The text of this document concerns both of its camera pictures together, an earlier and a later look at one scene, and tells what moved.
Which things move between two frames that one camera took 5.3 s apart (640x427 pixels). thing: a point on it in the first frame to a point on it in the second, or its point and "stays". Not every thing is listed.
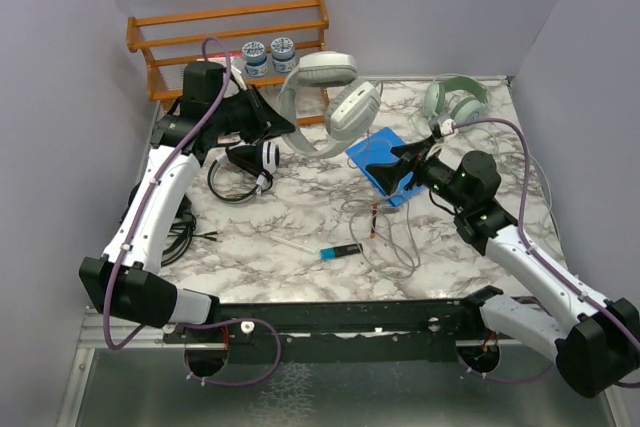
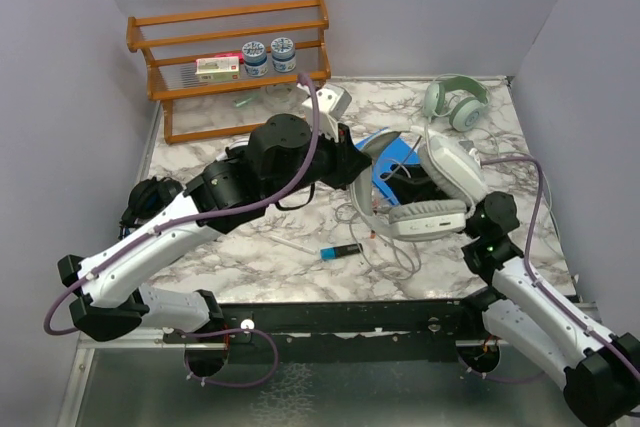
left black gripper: (267, 122) to (349, 161)
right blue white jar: (283, 55) stays
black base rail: (335, 330) stays
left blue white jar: (256, 63) stays
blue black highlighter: (333, 252) stays
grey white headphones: (325, 107) to (423, 220)
